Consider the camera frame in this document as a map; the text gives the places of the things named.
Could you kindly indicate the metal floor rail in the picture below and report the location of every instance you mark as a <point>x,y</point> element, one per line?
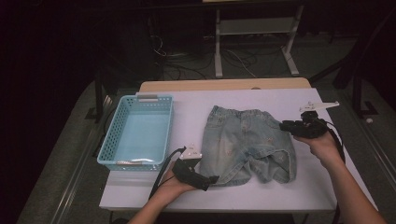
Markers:
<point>71,186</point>

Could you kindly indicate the faded denim shorts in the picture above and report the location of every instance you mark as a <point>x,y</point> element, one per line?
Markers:
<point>246,146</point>

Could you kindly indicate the light blue plastic basket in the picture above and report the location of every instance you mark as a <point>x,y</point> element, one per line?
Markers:
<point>140,137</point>

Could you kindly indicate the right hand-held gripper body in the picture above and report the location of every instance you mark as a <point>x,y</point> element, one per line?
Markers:
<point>309,129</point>

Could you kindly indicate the white metal stand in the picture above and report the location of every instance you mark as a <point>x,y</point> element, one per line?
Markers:
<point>255,26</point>

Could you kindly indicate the person's right hand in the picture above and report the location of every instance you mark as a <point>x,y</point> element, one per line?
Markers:
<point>325,149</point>

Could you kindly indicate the black metal stand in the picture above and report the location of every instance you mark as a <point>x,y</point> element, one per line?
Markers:
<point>99,99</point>
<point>357,93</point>

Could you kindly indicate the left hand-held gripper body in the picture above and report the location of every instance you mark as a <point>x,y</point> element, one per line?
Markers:
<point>188,172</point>

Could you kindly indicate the person's left hand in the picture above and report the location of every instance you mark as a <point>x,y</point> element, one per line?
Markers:
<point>172,188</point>

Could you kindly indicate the small white round knob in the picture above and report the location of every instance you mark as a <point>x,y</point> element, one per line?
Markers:
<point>369,120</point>

